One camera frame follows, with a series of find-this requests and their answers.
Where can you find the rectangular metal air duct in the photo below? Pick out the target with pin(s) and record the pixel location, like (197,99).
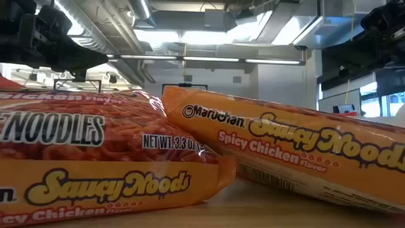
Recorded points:
(300,28)

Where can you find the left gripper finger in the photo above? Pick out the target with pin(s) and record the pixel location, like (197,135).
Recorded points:
(79,58)

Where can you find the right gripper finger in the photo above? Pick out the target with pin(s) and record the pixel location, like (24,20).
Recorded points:
(357,60)

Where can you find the black bracket frame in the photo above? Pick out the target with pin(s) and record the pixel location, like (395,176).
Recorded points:
(95,80)
(185,85)

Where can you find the grey square wall vent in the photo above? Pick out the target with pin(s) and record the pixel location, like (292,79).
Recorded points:
(237,79)
(188,78)

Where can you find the round silver air duct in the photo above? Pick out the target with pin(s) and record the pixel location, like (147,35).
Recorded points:
(140,9)

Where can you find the glass window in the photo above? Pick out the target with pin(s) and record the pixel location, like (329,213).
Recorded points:
(370,104)

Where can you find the orange Saucy Noods pack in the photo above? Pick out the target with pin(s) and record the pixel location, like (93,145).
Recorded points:
(284,152)
(95,190)

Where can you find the ribbed silver air duct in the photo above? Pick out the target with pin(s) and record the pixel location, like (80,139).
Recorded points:
(104,41)

